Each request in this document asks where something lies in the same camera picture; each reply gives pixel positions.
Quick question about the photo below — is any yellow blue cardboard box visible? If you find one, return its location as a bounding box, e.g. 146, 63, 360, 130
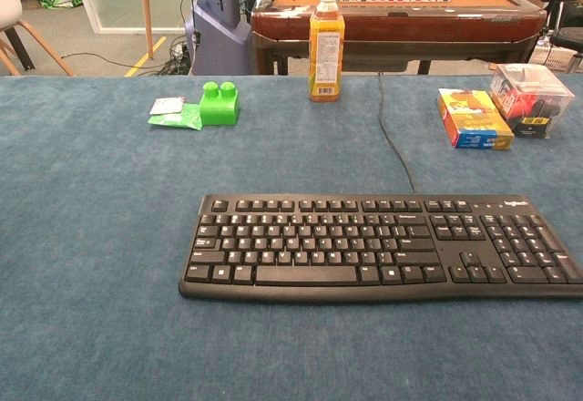
436, 88, 516, 151

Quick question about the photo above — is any brown mahjong table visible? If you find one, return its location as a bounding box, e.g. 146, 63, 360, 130
251, 0, 547, 77

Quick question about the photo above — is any green plastic building block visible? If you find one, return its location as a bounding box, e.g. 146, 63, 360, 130
199, 81, 240, 127

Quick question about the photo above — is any black keyboard cable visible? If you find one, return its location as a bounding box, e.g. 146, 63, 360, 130
376, 70, 417, 194

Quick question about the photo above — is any wooden pole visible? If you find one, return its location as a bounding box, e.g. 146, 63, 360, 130
138, 0, 155, 60

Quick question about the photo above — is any black Logitech keyboard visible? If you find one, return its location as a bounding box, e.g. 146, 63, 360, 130
178, 193, 583, 304

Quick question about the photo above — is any white plastic basket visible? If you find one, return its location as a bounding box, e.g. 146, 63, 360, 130
527, 38, 583, 73

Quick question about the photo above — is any blue table cloth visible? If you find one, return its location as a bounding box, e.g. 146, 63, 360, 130
0, 72, 583, 401

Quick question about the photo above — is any green snack packet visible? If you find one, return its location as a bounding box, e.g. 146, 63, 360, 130
147, 102, 203, 131

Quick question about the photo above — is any orange tea drink bottle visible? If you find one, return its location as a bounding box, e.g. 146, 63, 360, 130
308, 0, 346, 103

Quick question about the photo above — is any black office chair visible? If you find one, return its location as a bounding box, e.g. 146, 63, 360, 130
537, 0, 583, 49

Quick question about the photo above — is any white wooden-legged chair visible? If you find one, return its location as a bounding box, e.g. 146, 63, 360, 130
0, 0, 76, 77

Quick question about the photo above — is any black floor cable bundle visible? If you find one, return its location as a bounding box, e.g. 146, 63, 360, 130
157, 36, 192, 77

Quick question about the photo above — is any small white red sachet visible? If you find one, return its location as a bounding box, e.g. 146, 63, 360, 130
148, 96, 187, 116

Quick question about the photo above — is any purple robot base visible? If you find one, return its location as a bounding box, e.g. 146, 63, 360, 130
184, 0, 253, 77

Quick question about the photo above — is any clear plastic box with items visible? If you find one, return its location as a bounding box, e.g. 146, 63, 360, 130
489, 63, 576, 139

